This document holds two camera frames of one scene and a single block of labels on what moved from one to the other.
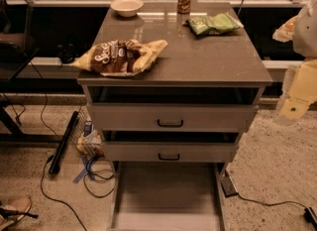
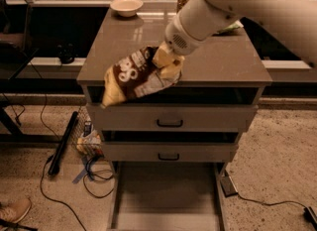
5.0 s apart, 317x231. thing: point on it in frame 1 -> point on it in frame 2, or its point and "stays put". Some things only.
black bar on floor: x=63 y=145 stays put
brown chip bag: x=120 y=58 -> x=135 y=75
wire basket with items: x=89 y=139 stays put
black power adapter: x=228 y=186 stays put
